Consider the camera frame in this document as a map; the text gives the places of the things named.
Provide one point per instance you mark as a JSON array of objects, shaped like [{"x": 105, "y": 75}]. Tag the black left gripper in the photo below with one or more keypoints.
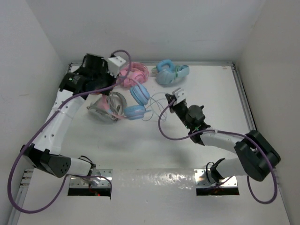
[{"x": 104, "y": 71}]

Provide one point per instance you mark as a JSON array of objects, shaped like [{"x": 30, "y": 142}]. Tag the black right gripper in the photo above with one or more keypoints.
[{"x": 172, "y": 107}]

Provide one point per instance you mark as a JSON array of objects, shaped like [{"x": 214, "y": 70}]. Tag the blue pink headphones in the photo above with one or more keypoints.
[{"x": 140, "y": 95}]

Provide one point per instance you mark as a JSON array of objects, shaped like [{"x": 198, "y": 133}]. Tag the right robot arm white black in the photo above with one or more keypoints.
[{"x": 255, "y": 155}]

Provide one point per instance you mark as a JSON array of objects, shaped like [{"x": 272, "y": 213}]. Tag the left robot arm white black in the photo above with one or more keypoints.
[{"x": 44, "y": 151}]

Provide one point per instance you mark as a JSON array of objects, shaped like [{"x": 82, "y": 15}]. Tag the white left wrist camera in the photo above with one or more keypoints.
[{"x": 115, "y": 64}]

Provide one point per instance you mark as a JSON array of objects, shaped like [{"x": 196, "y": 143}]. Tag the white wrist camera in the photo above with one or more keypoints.
[
  {"x": 179, "y": 95},
  {"x": 115, "y": 64}
]

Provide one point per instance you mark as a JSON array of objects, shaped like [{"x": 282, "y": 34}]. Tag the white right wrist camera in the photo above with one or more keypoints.
[{"x": 179, "y": 95}]

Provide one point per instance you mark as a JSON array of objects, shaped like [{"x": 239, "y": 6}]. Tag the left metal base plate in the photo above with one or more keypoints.
[{"x": 95, "y": 182}]

